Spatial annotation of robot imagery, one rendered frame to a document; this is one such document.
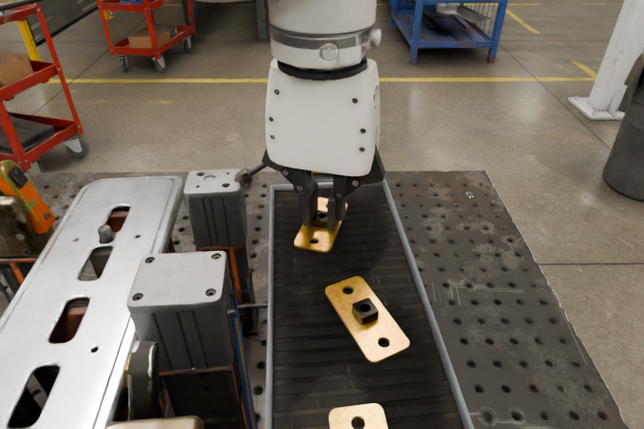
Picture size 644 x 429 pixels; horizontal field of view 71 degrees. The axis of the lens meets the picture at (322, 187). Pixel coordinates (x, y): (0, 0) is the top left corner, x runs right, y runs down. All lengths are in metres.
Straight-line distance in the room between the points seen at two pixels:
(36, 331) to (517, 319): 0.86
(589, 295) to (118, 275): 1.93
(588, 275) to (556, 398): 1.42
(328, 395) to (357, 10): 0.28
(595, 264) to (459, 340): 1.51
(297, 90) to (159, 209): 0.48
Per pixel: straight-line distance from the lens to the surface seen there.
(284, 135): 0.40
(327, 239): 0.46
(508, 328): 1.04
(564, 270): 2.33
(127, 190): 0.88
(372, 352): 0.37
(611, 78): 3.85
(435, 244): 1.17
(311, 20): 0.34
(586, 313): 2.18
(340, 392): 0.36
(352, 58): 0.35
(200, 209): 0.74
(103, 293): 0.69
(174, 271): 0.52
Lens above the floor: 1.47
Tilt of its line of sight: 35 degrees down
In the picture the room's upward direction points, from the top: straight up
